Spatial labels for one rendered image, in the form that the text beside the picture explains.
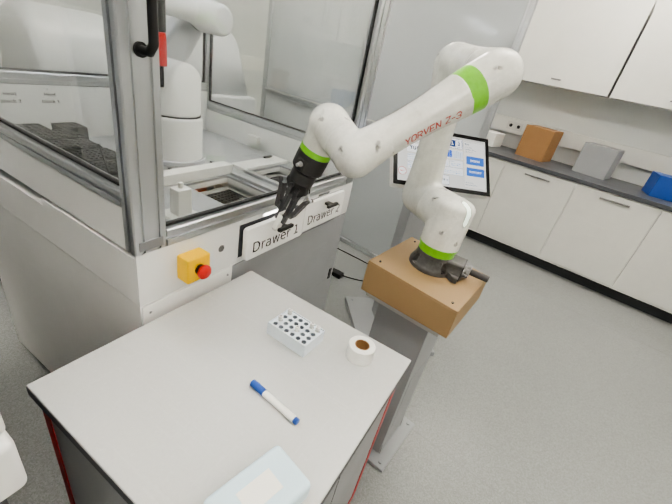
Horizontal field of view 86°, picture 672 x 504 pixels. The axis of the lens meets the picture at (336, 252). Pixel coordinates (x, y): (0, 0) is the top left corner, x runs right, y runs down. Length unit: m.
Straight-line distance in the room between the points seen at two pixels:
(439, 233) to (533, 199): 2.74
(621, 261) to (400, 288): 2.97
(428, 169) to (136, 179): 0.83
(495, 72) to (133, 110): 0.80
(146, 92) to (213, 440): 0.67
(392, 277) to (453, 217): 0.26
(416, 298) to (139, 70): 0.88
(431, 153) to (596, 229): 2.78
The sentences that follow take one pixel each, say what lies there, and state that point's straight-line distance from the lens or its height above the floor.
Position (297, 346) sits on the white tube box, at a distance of 0.93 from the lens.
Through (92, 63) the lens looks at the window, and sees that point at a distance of 0.92.
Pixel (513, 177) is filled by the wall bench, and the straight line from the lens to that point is 3.85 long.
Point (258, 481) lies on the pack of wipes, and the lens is 0.71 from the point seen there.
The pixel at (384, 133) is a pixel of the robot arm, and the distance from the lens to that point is 0.90.
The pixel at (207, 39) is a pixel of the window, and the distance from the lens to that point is 0.94.
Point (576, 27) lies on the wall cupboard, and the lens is 4.19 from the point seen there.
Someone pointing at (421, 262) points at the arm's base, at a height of 0.90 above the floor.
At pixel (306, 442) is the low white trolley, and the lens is 0.80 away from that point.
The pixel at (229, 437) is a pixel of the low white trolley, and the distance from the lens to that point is 0.80.
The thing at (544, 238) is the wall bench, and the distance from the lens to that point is 3.91.
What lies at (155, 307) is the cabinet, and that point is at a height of 0.78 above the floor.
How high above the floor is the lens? 1.43
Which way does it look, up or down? 28 degrees down
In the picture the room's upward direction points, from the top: 12 degrees clockwise
